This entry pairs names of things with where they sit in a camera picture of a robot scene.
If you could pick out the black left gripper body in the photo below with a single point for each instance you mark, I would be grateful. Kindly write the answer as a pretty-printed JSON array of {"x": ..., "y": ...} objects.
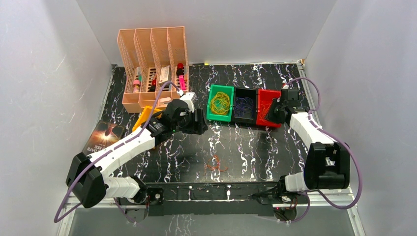
[{"x": 200, "y": 122}]

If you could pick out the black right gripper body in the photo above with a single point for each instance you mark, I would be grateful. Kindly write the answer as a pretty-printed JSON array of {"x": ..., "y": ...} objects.
[{"x": 275, "y": 112}]

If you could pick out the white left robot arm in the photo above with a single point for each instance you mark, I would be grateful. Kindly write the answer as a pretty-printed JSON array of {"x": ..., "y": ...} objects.
[{"x": 89, "y": 177}]

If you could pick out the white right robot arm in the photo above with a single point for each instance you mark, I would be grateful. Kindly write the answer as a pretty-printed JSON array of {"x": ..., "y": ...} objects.
[{"x": 327, "y": 165}]

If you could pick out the red plastic bin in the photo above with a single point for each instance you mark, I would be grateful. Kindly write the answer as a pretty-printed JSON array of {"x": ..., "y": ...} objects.
[{"x": 265, "y": 98}]

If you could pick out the pink highlighter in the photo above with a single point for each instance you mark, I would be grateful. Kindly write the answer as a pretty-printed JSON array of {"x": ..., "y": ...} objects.
[{"x": 182, "y": 82}]

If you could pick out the yellow plastic bin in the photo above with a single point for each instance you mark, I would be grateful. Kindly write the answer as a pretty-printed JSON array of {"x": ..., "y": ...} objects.
[{"x": 143, "y": 117}]

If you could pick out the black plastic bin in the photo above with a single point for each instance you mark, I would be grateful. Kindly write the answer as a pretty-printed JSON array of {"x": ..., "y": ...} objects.
[{"x": 245, "y": 106}]

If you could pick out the green plastic bin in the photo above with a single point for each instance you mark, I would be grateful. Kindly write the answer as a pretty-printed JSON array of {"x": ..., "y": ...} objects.
[{"x": 220, "y": 103}]

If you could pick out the white box in organizer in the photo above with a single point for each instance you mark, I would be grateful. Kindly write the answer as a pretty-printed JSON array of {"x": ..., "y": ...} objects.
[{"x": 165, "y": 75}]

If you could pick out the red black stamp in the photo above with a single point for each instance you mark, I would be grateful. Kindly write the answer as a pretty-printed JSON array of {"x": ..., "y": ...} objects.
[{"x": 180, "y": 69}]

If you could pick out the peach desk file organizer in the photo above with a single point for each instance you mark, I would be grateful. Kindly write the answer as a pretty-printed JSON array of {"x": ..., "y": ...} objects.
[{"x": 143, "y": 52}]

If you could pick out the dark illustrated book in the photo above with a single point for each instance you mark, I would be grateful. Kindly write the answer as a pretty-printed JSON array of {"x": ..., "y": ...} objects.
[{"x": 104, "y": 135}]

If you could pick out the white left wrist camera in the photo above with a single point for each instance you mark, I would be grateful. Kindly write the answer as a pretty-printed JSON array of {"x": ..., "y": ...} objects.
[{"x": 189, "y": 98}]

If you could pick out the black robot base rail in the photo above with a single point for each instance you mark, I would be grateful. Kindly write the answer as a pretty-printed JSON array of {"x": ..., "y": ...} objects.
[{"x": 217, "y": 198}]

